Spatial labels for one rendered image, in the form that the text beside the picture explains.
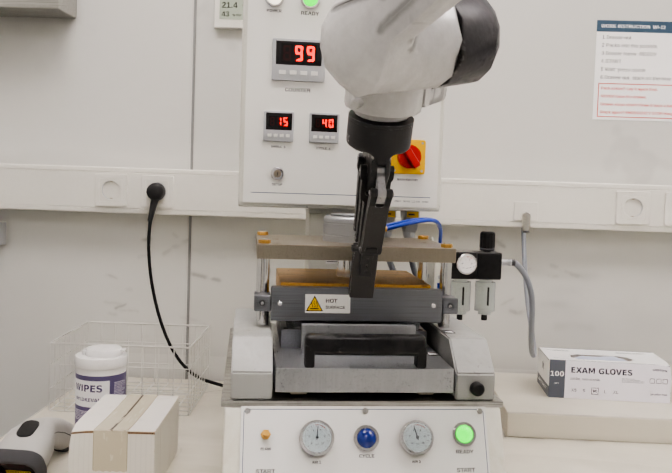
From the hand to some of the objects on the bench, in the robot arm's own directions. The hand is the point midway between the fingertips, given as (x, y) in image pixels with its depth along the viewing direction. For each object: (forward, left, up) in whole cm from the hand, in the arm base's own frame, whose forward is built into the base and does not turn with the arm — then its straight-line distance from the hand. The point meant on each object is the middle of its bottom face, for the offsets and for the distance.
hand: (363, 270), depth 98 cm
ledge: (+51, -73, -34) cm, 95 cm away
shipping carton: (+21, +33, -33) cm, 51 cm away
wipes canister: (+37, +41, -33) cm, 65 cm away
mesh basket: (+60, +40, -33) cm, 80 cm away
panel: (-12, -1, -33) cm, 35 cm away
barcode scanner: (+22, +46, -33) cm, 61 cm away
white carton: (+54, -52, -29) cm, 81 cm away
